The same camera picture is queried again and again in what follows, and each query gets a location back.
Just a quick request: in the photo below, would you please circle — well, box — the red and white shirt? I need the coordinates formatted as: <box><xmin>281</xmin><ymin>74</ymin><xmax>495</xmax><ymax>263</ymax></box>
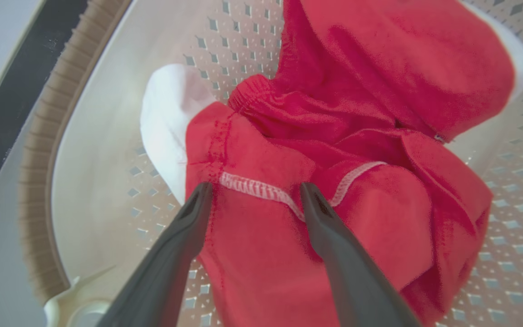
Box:
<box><xmin>140</xmin><ymin>0</ymin><xmax>523</xmax><ymax>327</ymax></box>

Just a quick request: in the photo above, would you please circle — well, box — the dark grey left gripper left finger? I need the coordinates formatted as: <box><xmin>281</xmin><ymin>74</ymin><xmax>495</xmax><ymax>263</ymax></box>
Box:
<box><xmin>96</xmin><ymin>182</ymin><xmax>214</xmax><ymax>327</ymax></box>

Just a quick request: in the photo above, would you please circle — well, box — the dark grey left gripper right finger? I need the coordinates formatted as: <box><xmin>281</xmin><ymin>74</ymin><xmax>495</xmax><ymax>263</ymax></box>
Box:
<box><xmin>300</xmin><ymin>182</ymin><xmax>422</xmax><ymax>327</ymax></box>

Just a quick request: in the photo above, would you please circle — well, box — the black baseboard strip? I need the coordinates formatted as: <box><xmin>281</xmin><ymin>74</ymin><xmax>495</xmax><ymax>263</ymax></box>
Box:
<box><xmin>0</xmin><ymin>0</ymin><xmax>89</xmax><ymax>230</ymax></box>

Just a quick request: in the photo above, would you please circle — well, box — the white perforated laundry basket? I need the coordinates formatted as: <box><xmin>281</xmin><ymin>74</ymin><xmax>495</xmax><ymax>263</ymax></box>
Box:
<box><xmin>19</xmin><ymin>0</ymin><xmax>523</xmax><ymax>327</ymax></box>

